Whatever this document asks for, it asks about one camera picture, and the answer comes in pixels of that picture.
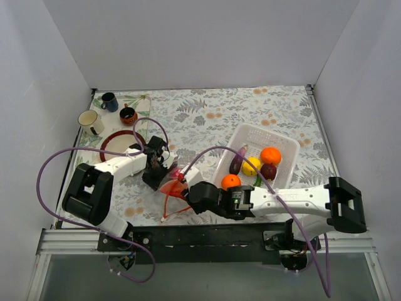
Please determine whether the purple cable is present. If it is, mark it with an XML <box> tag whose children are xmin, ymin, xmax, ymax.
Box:
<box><xmin>36</xmin><ymin>117</ymin><xmax>170</xmax><ymax>283</ymax></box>
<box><xmin>181</xmin><ymin>146</ymin><xmax>332</xmax><ymax>298</ymax></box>

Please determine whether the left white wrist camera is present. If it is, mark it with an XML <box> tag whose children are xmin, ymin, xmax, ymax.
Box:
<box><xmin>165</xmin><ymin>152</ymin><xmax>178</xmax><ymax>169</ymax></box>

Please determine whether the floral patterned tablecloth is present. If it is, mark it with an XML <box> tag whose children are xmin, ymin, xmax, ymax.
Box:
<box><xmin>111</xmin><ymin>86</ymin><xmax>336</xmax><ymax>226</ymax></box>

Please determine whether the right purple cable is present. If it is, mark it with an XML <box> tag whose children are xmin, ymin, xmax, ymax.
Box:
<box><xmin>181</xmin><ymin>146</ymin><xmax>332</xmax><ymax>298</ymax></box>

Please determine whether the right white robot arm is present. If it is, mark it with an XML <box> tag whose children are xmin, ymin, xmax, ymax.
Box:
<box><xmin>184</xmin><ymin>177</ymin><xmax>367</xmax><ymax>250</ymax></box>

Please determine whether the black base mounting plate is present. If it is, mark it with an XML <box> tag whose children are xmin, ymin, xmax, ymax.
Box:
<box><xmin>96</xmin><ymin>223</ymin><xmax>322</xmax><ymax>265</ymax></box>

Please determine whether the fake watermelon slice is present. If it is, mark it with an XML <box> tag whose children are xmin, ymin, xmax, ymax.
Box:
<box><xmin>159</xmin><ymin>180</ymin><xmax>187</xmax><ymax>198</ymax></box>

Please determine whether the yellow fake lemon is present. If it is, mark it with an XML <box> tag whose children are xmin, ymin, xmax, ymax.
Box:
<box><xmin>242</xmin><ymin>157</ymin><xmax>261</xmax><ymax>176</ymax></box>

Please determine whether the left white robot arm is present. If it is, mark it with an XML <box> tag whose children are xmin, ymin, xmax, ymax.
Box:
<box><xmin>62</xmin><ymin>136</ymin><xmax>177</xmax><ymax>251</ymax></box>

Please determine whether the purple fake eggplant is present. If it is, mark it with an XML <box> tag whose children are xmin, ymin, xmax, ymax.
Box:
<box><xmin>229</xmin><ymin>144</ymin><xmax>248</xmax><ymax>175</ymax></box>

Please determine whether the aluminium frame rail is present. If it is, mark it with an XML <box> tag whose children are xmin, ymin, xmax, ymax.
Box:
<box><xmin>36</xmin><ymin>229</ymin><xmax>377</xmax><ymax>255</ymax></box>

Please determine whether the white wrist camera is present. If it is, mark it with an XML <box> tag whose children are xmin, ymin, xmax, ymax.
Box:
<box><xmin>165</xmin><ymin>152</ymin><xmax>178</xmax><ymax>169</ymax></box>
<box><xmin>178</xmin><ymin>166</ymin><xmax>204</xmax><ymax>189</ymax></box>

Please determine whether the brown orange small cup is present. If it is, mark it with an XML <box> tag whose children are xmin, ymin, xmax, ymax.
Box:
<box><xmin>119</xmin><ymin>103</ymin><xmax>138</xmax><ymax>126</ymax></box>

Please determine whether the dark blue mug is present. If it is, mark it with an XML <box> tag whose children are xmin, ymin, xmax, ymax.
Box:
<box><xmin>100</xmin><ymin>92</ymin><xmax>118</xmax><ymax>112</ymax></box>

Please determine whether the cream enamel mug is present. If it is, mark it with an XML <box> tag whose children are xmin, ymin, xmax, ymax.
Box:
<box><xmin>78</xmin><ymin>110</ymin><xmax>104</xmax><ymax>136</ymax></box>

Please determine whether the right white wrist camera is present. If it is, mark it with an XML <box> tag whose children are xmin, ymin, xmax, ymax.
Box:
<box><xmin>178</xmin><ymin>166</ymin><xmax>204</xmax><ymax>189</ymax></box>

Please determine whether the clear zip top bag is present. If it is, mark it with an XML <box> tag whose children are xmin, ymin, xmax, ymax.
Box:
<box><xmin>159</xmin><ymin>162</ymin><xmax>191</xmax><ymax>223</ymax></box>

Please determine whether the orange fake mandarin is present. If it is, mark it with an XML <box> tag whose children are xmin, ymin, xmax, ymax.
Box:
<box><xmin>259</xmin><ymin>147</ymin><xmax>282</xmax><ymax>166</ymax></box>

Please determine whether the red fake apple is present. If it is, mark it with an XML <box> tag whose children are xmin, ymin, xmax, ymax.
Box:
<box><xmin>170</xmin><ymin>167</ymin><xmax>182</xmax><ymax>179</ymax></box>

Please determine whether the red rimmed plate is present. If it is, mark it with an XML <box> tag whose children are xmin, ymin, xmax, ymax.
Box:
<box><xmin>100</xmin><ymin>130</ymin><xmax>137</xmax><ymax>153</ymax></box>

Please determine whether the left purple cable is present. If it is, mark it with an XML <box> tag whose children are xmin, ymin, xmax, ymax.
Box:
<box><xmin>36</xmin><ymin>117</ymin><xmax>170</xmax><ymax>283</ymax></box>

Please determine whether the leaf patterned serving tray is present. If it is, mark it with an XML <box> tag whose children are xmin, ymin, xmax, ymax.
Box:
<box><xmin>74</xmin><ymin>91</ymin><xmax>151</xmax><ymax>167</ymax></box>

